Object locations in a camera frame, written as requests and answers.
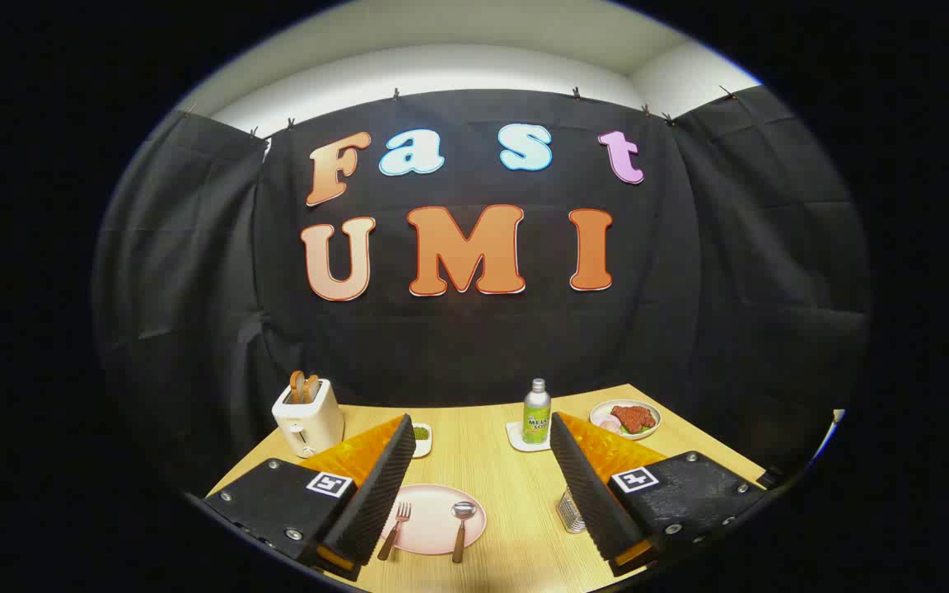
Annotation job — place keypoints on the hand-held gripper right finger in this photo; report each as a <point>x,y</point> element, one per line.
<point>586,494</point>

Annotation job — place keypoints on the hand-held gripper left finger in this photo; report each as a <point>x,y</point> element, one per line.
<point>380,494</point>

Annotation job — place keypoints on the pink round plate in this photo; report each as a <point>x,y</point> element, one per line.
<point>429,523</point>

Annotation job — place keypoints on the white divided snack dish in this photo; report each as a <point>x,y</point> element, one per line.
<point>423,447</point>

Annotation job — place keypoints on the green lettuce leaf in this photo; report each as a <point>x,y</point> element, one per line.
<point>631,431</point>

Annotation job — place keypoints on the brown meat cutlet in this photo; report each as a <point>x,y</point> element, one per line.
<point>633,417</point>

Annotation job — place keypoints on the white square coaster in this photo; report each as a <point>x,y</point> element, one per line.
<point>515,436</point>

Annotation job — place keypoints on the green soda bottle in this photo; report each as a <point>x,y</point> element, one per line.
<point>536,416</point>

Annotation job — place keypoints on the cream white toaster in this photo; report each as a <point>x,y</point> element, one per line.
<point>318,422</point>

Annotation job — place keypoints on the white oval plate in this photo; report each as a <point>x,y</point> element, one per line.
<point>647,408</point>

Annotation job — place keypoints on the brown toast slice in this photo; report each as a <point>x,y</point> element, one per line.
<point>296,385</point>
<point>311,389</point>

